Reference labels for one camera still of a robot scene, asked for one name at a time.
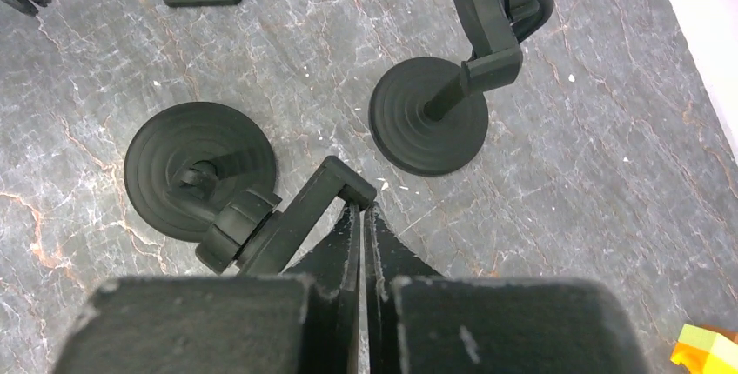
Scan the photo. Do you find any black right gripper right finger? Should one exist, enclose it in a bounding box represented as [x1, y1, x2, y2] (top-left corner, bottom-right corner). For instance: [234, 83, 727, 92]
[363, 204, 648, 373]

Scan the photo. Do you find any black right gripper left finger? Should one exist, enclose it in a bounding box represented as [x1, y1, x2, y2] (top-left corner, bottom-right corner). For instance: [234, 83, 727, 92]
[54, 204, 360, 373]

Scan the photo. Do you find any black front phone stand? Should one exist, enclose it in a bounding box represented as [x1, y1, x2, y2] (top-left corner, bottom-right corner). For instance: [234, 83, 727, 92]
[124, 102, 377, 275]

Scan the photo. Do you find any black phone stand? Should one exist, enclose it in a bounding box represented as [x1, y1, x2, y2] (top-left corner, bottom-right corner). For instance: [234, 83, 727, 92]
[124, 102, 377, 275]
[368, 0, 555, 177]

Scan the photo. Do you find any black rear phone stand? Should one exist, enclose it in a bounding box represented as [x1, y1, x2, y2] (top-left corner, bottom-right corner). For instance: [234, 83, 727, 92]
[368, 0, 555, 177]

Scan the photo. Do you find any yellow orange toy block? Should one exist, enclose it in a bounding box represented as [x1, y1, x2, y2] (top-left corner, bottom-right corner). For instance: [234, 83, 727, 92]
[670, 324, 737, 374]

